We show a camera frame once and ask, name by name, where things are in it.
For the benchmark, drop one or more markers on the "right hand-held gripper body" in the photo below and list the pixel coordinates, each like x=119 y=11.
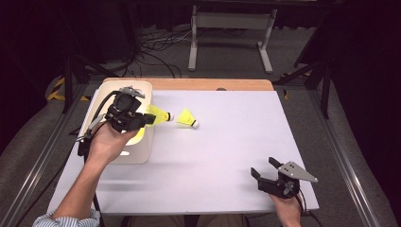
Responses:
x=280 y=187

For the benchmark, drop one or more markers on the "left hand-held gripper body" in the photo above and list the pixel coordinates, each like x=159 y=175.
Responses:
x=124 y=108

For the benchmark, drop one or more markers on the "white plastic bin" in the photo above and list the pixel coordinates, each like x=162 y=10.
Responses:
x=142 y=154

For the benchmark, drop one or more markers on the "person's right hand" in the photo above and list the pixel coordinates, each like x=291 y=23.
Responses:
x=288 y=211

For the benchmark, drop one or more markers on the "person's left hand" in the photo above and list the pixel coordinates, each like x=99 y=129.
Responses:
x=107 y=145

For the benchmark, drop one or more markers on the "black tripod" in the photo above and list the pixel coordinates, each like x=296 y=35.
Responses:
x=67 y=85

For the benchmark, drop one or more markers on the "black metal stand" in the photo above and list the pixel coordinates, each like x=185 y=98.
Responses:
x=324 y=94

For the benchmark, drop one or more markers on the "striped shirt sleeve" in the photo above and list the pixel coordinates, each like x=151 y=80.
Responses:
x=67 y=220

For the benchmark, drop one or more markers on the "metal floor rail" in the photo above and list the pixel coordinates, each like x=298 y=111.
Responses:
x=38 y=167
x=346 y=170

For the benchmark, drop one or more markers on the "metal frame stand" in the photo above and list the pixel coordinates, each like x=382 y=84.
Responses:
x=233 y=20

